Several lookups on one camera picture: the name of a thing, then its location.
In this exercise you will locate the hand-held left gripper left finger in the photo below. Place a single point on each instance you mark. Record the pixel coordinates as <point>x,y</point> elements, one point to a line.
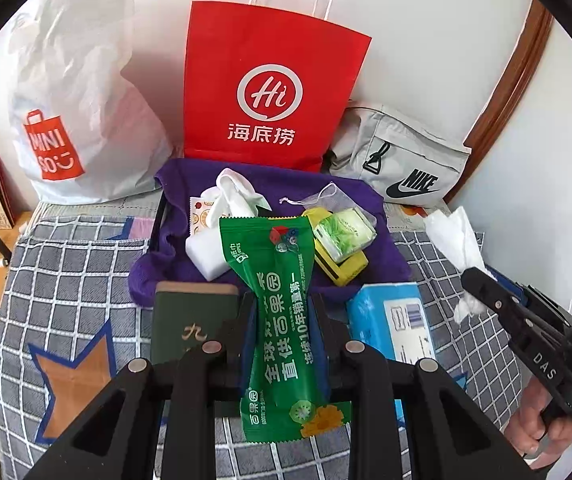
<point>247,330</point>

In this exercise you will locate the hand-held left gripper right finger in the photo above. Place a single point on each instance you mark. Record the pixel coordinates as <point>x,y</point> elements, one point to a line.
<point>322,340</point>

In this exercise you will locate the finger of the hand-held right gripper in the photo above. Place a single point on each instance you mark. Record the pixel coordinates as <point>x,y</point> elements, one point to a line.
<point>531,350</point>
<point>541,306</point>

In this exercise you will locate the green snack packet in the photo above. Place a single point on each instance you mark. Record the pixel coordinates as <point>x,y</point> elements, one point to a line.
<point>276,270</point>

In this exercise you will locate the yellow striped pouch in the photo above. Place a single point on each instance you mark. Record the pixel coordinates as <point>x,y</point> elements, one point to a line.
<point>346,267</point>

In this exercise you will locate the white sponge block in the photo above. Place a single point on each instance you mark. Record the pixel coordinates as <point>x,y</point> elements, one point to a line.
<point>205,255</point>

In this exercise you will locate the white paper tissue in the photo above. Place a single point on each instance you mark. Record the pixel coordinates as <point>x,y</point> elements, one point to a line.
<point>458,240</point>

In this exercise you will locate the small green tissue pack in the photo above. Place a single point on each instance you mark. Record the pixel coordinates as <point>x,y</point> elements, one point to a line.
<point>343,230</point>

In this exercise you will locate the small fruit print packet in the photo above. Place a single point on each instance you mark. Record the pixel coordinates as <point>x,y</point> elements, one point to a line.
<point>200,215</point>

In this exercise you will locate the white cloth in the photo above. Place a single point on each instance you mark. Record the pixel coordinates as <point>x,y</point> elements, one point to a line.
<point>233,190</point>

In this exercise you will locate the person's right hand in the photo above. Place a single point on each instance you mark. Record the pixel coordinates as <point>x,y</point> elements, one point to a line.
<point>531,425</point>

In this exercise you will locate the dark green box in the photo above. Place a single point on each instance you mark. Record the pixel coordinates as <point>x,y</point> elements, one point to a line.
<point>185,320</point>

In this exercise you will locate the blue tissue pack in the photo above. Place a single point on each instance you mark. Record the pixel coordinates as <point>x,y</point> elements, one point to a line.
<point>396,320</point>

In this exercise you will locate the purple cloth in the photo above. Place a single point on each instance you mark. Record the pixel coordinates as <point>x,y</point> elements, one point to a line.
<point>175,260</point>

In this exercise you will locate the grey checkered star blanket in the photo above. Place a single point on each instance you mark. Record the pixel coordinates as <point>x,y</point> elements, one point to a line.
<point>65,285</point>

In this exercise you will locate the grey waist bag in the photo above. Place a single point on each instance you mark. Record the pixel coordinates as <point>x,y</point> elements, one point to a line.
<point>406,165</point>

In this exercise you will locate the red paper bag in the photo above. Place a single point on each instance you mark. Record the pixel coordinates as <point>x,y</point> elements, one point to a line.
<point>276,85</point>

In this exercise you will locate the white plastic shopping bag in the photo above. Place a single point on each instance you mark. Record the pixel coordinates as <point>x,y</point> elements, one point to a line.
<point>80,125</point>

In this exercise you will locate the brown wooden door frame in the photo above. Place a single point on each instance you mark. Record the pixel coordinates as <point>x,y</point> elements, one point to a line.
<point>511,85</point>

